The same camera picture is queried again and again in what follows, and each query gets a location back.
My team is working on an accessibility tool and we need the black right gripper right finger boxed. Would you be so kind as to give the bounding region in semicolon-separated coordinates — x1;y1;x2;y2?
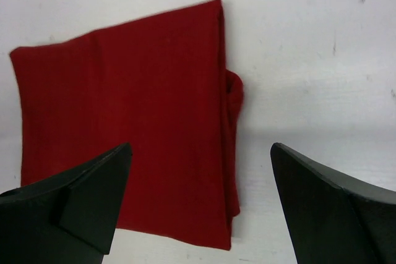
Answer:
270;143;395;263

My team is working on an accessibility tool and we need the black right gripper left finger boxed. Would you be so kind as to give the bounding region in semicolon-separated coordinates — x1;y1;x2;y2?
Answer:
1;143;132;264

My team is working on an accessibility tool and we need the dark red t shirt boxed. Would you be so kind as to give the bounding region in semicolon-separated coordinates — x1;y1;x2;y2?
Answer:
9;0;244;250

